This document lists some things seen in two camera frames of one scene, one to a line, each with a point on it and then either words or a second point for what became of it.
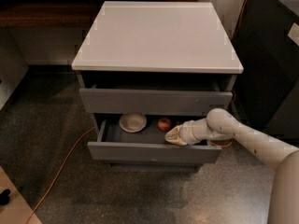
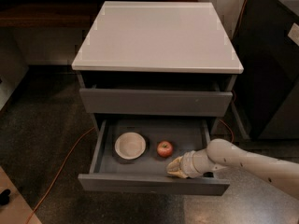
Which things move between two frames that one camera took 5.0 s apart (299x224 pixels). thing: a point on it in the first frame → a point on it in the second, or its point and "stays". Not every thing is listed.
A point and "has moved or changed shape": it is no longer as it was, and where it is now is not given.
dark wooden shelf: x=66 y=10 stays
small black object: x=4 y=197 stays
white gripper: x=186 y=134 → x=188 y=164
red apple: x=163 y=124 → x=164 y=148
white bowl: x=133 y=122 → x=130 y=146
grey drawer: x=141 y=138 has moved or changed shape
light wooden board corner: x=17 y=210 stays
